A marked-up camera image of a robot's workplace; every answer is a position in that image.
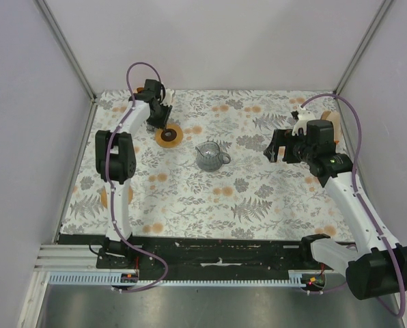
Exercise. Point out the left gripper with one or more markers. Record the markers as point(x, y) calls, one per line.
point(162, 123)

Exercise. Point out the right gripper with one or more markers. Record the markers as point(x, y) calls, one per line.
point(283, 138)

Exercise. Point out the glass coffee server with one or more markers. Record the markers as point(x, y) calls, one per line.
point(210, 157)

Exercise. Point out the orange coffee filter box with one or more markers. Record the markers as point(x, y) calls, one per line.
point(335, 118)

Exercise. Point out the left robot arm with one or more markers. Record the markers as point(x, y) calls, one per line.
point(116, 163)

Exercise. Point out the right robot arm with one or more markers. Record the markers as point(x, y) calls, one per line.
point(378, 264)

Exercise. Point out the floral table mat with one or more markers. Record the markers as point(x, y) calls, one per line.
point(206, 175)

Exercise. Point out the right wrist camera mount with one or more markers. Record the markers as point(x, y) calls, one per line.
point(301, 116)

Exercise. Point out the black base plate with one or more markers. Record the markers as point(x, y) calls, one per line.
point(213, 258)

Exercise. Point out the blue cable duct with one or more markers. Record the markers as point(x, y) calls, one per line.
point(63, 278)

